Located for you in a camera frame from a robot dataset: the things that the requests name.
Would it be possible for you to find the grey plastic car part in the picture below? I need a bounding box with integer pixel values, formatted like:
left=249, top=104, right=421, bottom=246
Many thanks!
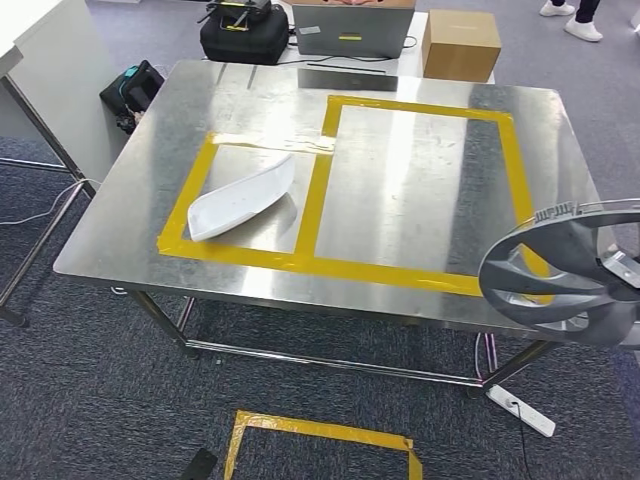
left=478, top=199, right=640, bottom=349

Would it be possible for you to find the white plastic cover part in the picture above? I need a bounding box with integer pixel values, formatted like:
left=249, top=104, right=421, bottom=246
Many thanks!
left=187, top=153, right=296, bottom=243

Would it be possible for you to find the steel workbench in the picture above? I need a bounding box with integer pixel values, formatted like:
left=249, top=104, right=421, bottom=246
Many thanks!
left=52, top=59, right=621, bottom=399

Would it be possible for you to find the yellow bench tape outline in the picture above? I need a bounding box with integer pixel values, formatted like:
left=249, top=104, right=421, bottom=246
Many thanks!
left=156, top=94, right=551, bottom=306

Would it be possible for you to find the yellow floor tape square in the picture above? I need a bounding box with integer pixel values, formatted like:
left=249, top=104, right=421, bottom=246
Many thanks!
left=223, top=410, right=423, bottom=480

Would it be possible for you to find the grey laptop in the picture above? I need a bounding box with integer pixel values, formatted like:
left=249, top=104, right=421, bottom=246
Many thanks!
left=291, top=0, right=417, bottom=60

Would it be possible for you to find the black carrying case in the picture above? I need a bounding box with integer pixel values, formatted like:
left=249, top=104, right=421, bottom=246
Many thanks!
left=198, top=0, right=291, bottom=66

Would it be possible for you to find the cardboard box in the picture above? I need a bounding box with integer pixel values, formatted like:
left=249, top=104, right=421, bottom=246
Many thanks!
left=421, top=9, right=503, bottom=84

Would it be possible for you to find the black teal backpack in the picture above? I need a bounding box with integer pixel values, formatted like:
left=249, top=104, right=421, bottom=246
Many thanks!
left=99, top=59, right=166, bottom=137

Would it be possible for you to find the white power strip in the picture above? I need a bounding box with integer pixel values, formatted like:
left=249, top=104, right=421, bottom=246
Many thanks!
left=485, top=384, right=557, bottom=439

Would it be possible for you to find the white desk with metal legs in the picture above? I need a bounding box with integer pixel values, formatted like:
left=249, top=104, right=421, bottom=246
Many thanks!
left=0, top=0, right=132, bottom=329

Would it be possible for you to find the person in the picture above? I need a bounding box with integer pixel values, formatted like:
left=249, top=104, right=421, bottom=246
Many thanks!
left=539, top=0, right=605, bottom=43

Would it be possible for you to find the black floor cable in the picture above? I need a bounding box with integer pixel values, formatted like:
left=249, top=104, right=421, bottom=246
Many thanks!
left=509, top=400, right=536, bottom=480

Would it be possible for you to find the white floor cable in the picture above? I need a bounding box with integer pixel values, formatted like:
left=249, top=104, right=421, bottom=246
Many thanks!
left=0, top=178, right=101, bottom=227

